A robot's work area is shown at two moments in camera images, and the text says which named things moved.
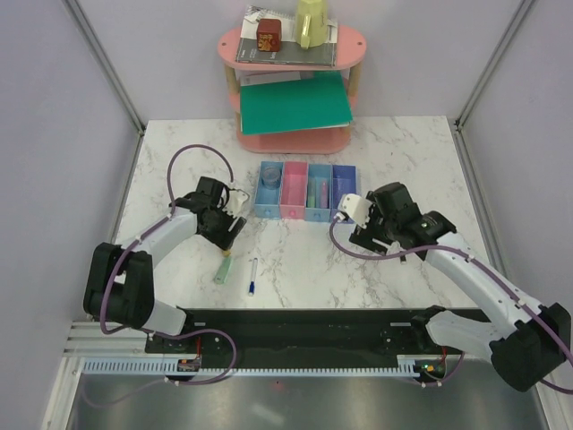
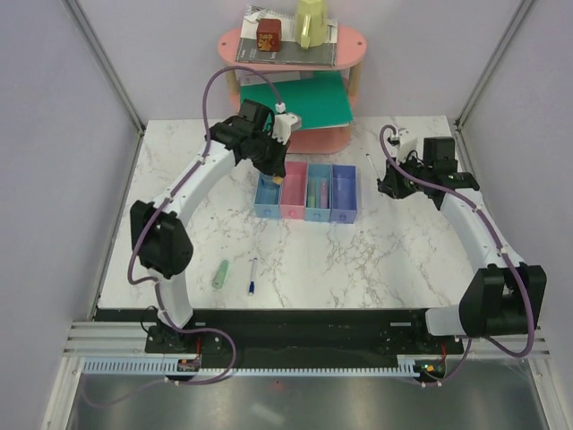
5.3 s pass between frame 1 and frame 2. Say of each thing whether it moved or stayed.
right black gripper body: moved
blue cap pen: stayed
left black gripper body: moved
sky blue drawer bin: stayed
